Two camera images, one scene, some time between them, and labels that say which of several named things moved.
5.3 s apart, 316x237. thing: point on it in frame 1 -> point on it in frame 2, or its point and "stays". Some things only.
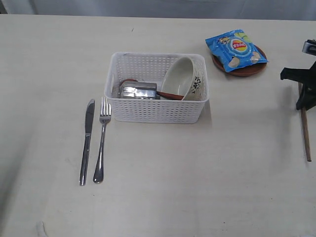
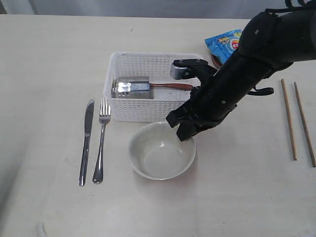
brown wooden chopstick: x=305 y=126 -> x=291 y=129
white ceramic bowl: x=184 y=76 -> x=157 y=152
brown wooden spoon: x=167 y=95 -> x=172 y=85
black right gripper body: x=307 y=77 -> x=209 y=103
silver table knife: x=90 y=111 stays
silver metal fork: x=105 y=114 stays
